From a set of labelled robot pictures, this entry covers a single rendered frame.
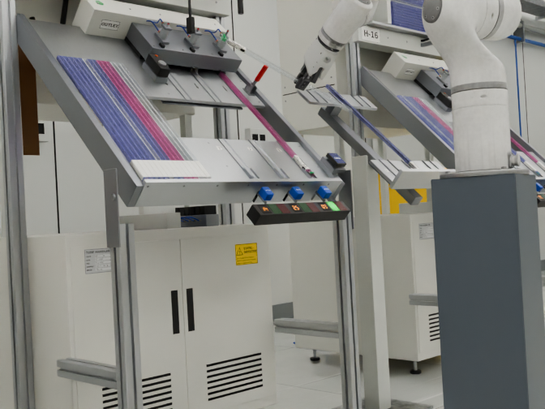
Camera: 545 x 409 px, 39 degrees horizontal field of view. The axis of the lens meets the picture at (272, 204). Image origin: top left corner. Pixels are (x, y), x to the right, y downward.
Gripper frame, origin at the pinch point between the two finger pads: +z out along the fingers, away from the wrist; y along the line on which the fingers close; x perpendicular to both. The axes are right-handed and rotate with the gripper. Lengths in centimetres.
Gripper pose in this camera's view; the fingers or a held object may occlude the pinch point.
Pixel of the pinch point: (302, 81)
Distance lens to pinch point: 230.1
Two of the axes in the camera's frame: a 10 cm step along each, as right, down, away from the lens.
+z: -4.9, 6.3, 6.0
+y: -1.5, -7.4, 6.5
